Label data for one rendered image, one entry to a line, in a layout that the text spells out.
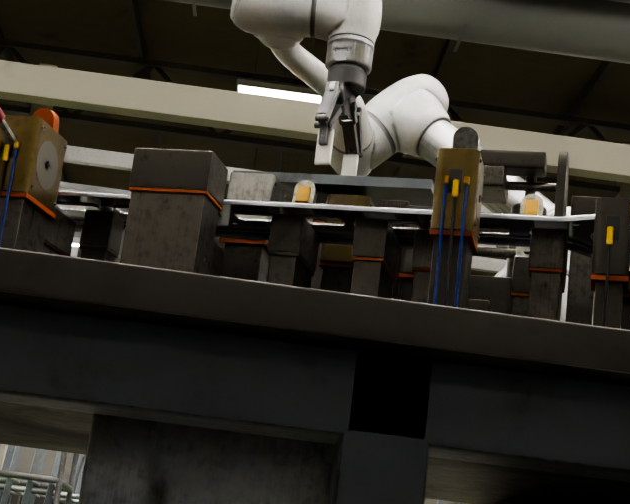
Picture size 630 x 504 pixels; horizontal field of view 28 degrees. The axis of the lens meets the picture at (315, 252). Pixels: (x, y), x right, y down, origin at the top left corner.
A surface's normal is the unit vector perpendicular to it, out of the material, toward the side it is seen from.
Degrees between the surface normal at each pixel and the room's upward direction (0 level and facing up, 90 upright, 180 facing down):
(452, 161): 90
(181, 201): 90
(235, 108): 90
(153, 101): 90
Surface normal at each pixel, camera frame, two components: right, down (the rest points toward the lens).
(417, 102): -0.06, -0.52
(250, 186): -0.21, -0.28
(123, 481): 0.06, -0.25
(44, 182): 0.97, 0.06
